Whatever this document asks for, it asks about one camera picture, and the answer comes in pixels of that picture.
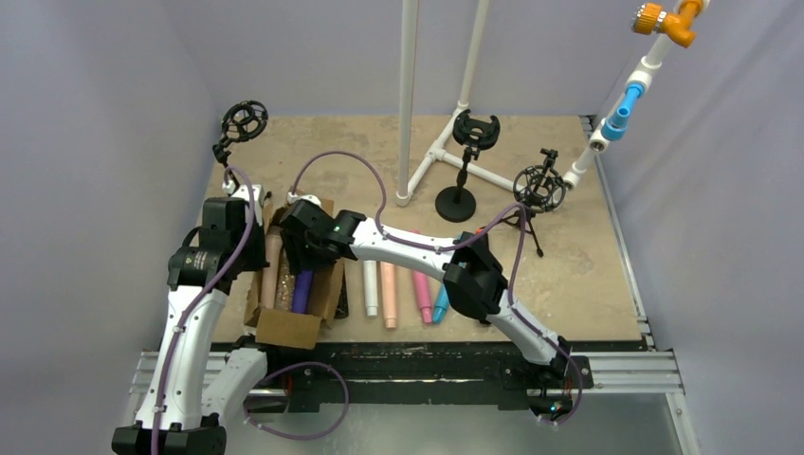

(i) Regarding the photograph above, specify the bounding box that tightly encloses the glitter sequin microphone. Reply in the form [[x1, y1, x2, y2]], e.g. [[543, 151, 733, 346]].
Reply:
[[274, 249, 296, 312]]

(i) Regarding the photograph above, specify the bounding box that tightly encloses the purple microphone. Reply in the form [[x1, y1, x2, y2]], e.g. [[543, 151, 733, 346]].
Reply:
[[291, 270, 315, 314]]

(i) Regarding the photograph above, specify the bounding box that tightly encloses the cardboard box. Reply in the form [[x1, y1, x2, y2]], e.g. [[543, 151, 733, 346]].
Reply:
[[243, 191, 347, 351]]

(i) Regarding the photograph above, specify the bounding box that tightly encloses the white microphone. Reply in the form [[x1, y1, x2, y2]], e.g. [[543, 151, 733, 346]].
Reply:
[[362, 261, 379, 318]]

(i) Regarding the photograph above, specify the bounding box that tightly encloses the beige microphone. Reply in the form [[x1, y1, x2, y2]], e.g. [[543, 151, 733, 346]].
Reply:
[[260, 226, 283, 309], [379, 262, 398, 330]]

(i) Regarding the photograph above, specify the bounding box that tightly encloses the pink microphone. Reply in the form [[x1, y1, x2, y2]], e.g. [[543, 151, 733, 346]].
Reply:
[[408, 229, 434, 325]]

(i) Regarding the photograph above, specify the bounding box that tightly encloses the tripod shock mount stand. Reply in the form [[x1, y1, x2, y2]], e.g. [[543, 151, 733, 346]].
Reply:
[[212, 100, 269, 168], [502, 148, 568, 258]]

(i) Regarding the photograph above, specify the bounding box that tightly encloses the blue microphone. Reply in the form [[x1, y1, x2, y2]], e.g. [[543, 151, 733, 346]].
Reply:
[[432, 284, 449, 324]]

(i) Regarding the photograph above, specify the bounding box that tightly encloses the round base mic stand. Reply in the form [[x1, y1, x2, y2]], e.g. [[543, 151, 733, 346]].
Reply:
[[435, 109, 502, 223]]

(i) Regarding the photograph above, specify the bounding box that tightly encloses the black sparkly microphone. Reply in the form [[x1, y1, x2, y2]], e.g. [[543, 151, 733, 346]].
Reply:
[[334, 272, 350, 319]]

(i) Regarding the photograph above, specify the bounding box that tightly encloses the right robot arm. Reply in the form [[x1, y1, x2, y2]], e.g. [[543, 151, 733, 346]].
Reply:
[[278, 198, 575, 377]]

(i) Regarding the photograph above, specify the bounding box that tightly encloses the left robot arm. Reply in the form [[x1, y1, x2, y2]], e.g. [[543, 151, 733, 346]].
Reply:
[[111, 188, 266, 454]]

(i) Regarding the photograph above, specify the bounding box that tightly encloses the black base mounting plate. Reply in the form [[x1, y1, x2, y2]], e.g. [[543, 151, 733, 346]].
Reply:
[[254, 341, 594, 416]]

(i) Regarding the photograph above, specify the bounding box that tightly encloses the PVC pipe with coloured fittings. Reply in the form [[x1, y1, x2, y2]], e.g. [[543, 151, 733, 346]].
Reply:
[[563, 0, 710, 190]]

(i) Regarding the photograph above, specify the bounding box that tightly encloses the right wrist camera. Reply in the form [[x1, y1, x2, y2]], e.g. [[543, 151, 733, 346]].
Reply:
[[286, 191, 321, 208]]

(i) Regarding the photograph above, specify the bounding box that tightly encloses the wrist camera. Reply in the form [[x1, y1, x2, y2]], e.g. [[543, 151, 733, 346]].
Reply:
[[221, 179, 267, 218], [286, 191, 321, 208]]

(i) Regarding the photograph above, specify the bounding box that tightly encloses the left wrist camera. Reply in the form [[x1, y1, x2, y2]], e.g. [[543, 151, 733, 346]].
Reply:
[[221, 179, 267, 218]]

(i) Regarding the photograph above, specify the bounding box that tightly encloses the white PVC pipe frame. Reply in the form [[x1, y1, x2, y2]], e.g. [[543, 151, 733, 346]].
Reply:
[[395, 0, 491, 207]]

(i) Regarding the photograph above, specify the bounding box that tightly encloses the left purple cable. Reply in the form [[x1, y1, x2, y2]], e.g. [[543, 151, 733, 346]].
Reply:
[[150, 164, 350, 455]]

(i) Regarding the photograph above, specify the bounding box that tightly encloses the aluminium rail frame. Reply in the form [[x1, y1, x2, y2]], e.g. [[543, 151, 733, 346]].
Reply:
[[116, 114, 702, 455]]

